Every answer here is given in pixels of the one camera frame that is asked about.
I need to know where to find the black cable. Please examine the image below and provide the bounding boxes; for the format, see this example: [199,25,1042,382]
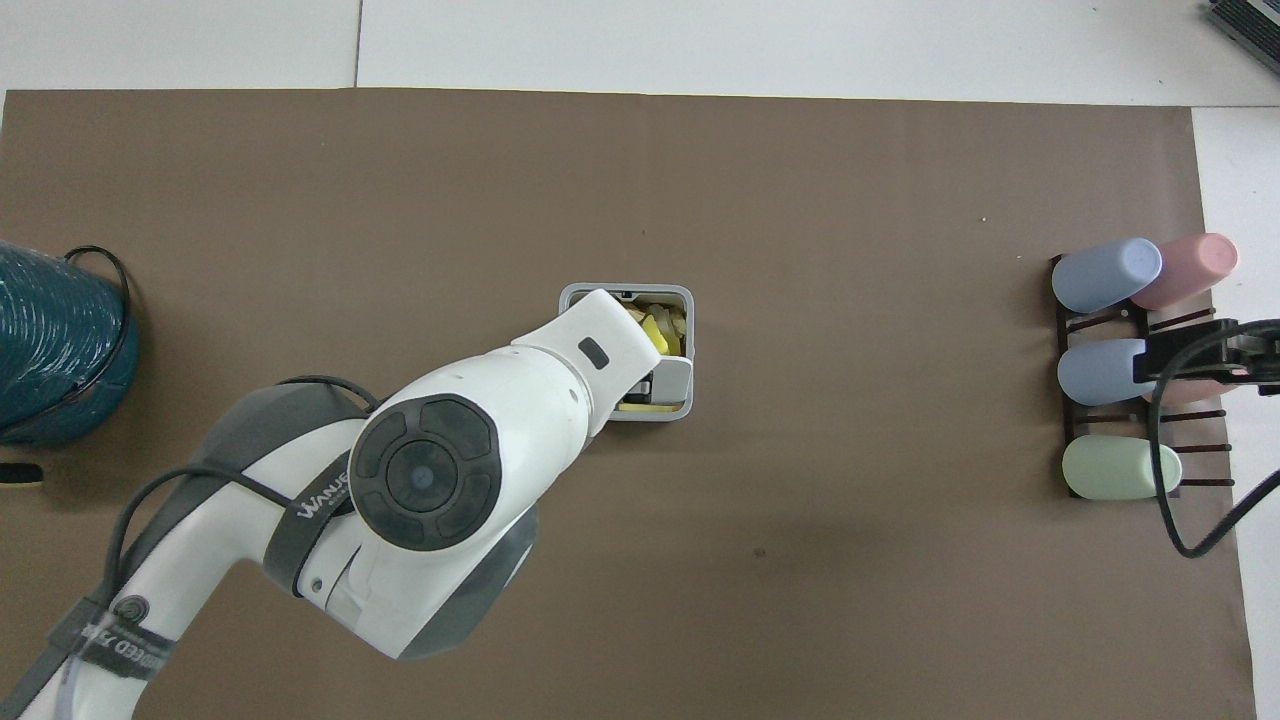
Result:
[1148,318,1280,559]
[60,246,137,413]
[3,375,386,717]

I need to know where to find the grey laptop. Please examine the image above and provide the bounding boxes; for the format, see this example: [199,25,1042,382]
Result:
[1204,0,1280,53]

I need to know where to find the dark brown cup rack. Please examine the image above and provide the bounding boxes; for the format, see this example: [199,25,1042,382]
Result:
[1049,254,1237,501]

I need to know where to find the green plastic cup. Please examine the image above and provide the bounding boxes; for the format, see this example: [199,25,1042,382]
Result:
[1061,435,1183,501]

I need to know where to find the yellow paper scraps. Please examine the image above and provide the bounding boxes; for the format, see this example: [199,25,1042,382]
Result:
[618,297,689,413]

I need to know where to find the pink plastic cup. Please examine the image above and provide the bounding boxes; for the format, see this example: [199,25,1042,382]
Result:
[1130,233,1240,311]

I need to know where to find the small grey trash can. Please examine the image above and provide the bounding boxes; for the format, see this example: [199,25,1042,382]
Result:
[558,283,696,424]

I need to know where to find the blue plastic cup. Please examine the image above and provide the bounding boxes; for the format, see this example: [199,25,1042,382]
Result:
[1057,338,1151,407]
[1051,238,1164,314]

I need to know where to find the teal ribbed basket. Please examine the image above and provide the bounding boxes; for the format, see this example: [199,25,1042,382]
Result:
[0,240,141,448]

